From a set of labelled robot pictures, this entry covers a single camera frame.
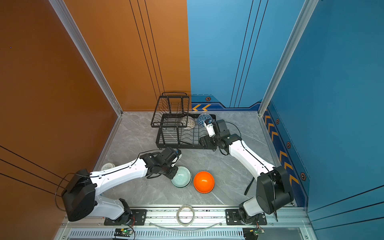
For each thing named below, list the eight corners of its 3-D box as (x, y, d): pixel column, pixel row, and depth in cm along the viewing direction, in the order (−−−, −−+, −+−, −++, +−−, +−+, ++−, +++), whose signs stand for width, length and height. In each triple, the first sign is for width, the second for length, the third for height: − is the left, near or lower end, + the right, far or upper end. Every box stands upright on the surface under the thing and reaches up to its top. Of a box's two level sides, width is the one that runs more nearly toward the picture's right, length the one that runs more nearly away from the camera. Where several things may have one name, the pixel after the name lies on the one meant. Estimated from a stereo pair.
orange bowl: (193, 195, 82) (193, 191, 76) (194, 176, 89) (193, 171, 83) (214, 195, 82) (215, 191, 76) (212, 176, 88) (213, 171, 83)
